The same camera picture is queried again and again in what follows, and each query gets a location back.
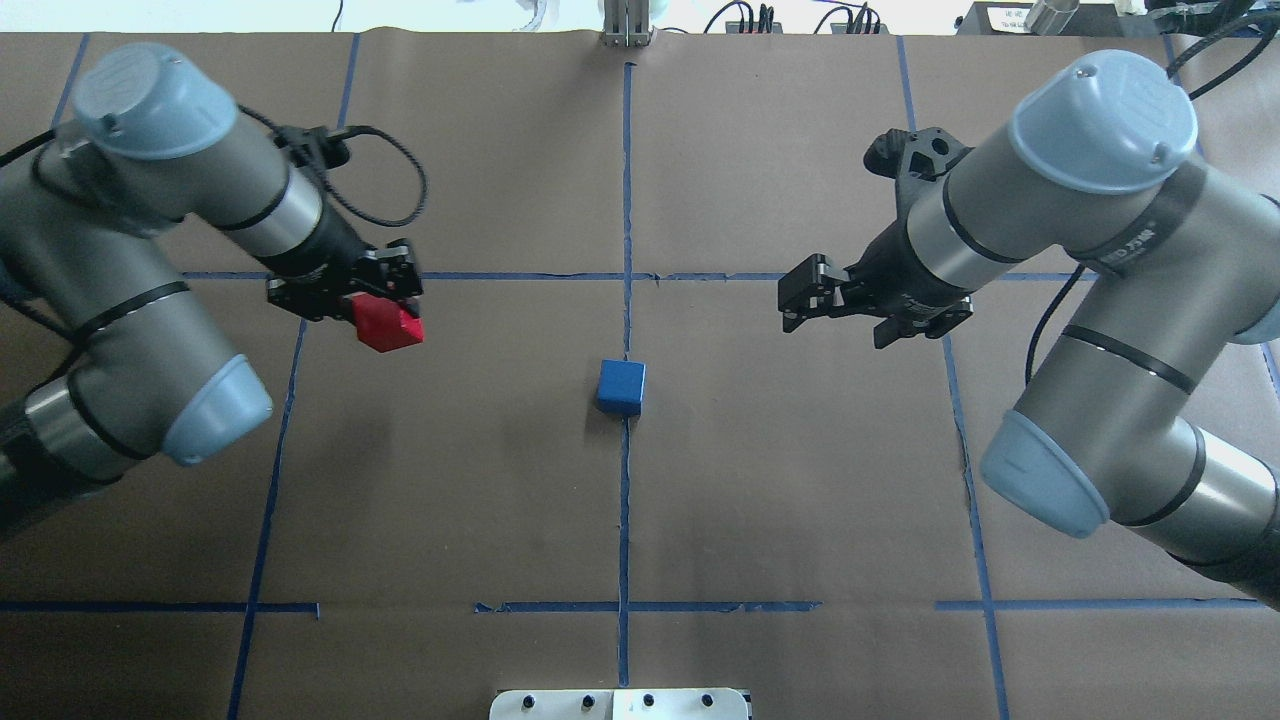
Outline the aluminium frame post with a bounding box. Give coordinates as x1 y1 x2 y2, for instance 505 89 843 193
598 0 654 47

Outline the white pole base plate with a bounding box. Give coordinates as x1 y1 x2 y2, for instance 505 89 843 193
488 687 754 719

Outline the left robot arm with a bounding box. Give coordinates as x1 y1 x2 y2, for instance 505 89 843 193
1 42 424 538

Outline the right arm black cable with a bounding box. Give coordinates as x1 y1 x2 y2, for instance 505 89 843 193
1024 0 1280 387

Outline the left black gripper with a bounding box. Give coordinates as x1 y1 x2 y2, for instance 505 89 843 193
266 240 422 323

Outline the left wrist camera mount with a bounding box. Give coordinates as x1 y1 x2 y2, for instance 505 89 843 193
271 126 351 173

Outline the blue block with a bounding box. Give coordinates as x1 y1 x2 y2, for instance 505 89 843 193
595 357 646 416

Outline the red block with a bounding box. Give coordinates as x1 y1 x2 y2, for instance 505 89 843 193
352 316 425 354

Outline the metal cup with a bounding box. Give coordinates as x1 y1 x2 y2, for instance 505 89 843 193
1023 0 1082 36

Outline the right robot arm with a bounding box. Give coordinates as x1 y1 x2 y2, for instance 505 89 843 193
777 49 1279 607

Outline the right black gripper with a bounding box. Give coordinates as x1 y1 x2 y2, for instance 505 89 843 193
780 225 973 348

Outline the black box under cup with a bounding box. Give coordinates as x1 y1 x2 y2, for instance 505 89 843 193
954 1 1160 38

